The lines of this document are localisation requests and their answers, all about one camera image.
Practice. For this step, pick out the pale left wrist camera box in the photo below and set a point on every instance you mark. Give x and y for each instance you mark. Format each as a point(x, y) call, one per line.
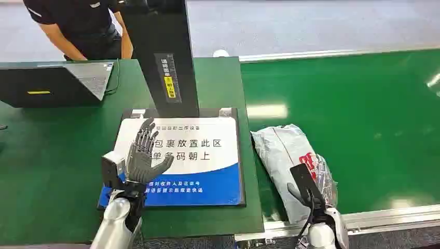
point(110, 169)

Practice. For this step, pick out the aluminium conveyor frame rail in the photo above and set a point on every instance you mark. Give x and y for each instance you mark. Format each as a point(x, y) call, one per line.
point(361, 220)

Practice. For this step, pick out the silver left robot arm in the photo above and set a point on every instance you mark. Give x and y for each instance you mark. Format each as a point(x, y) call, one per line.
point(117, 220)

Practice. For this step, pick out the black laptop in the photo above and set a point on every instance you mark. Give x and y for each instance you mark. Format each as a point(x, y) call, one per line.
point(55, 84)

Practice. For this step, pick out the grey plastic parcel bag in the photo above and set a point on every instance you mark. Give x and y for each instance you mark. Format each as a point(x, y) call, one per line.
point(285, 161)

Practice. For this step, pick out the white round knob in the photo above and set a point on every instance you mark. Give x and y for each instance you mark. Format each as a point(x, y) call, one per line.
point(220, 53)

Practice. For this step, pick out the white and blue printed sign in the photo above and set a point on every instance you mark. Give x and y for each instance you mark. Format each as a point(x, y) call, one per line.
point(199, 161)

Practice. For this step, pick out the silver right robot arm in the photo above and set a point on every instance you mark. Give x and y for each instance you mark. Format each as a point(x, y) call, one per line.
point(325, 230)

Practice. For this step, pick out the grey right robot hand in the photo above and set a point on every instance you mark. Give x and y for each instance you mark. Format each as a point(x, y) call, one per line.
point(304, 187)

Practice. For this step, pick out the green table mat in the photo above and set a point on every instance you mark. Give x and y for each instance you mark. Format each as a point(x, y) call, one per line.
point(55, 165)

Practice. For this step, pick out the black scanner stand column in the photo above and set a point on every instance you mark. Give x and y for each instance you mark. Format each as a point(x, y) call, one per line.
point(161, 55)

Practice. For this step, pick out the person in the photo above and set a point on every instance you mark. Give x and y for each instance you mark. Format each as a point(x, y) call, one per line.
point(79, 29)

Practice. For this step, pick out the green conveyor belt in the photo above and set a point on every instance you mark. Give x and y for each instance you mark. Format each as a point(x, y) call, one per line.
point(343, 127)

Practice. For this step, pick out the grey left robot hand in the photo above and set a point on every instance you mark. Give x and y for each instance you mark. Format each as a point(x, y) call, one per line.
point(139, 165)

